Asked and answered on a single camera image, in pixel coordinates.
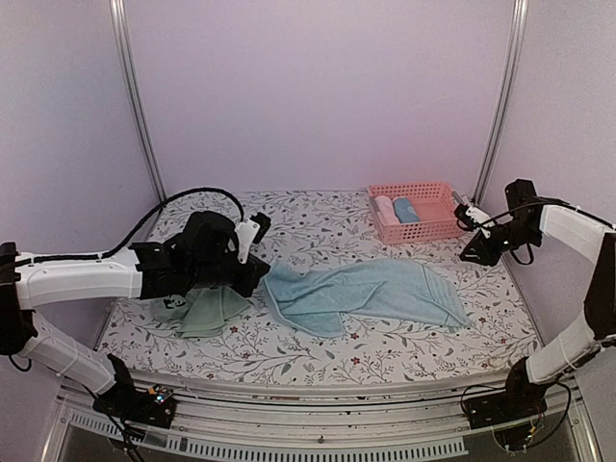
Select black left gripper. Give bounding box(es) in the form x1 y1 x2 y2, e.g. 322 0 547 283
189 254 270 298

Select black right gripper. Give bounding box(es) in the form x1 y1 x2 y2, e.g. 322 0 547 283
461 218 542 267

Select light blue towel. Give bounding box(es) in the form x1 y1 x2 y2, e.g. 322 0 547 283
263 259 471 338

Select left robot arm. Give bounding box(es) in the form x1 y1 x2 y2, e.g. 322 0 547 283
1 211 270 418

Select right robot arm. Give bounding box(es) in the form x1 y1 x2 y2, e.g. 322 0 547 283
454 179 615 420

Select floral table mat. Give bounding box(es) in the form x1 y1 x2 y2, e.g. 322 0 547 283
99 191 539 386

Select green panda towel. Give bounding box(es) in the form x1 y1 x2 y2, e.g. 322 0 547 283
150 287 252 339

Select pink plastic basket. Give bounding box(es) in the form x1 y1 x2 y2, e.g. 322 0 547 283
367 181 464 244

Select rolled blue towel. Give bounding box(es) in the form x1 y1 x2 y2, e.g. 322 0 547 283
392 197 420 224

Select rolled pink towel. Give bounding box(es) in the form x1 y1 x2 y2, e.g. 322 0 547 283
374 195 400 226

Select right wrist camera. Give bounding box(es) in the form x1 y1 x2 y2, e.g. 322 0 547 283
454 204 494 238

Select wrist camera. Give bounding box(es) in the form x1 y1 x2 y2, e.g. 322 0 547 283
235 212 271 264
454 204 494 238

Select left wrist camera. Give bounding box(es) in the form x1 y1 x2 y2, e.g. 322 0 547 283
235 212 271 264

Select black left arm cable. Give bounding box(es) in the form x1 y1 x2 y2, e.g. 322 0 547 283
13 188 247 266

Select front aluminium rail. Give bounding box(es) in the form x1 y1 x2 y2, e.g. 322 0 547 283
43 372 601 461

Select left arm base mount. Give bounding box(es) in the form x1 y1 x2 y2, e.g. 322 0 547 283
93 383 177 429

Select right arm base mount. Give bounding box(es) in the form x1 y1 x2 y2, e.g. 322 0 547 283
461 391 548 429

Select right aluminium frame post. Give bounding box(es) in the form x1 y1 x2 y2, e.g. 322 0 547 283
473 0 528 204

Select aluminium frame post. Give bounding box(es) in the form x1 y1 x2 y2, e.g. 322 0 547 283
473 0 528 204
109 0 167 201

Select left aluminium frame post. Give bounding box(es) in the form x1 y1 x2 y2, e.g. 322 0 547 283
109 0 167 201

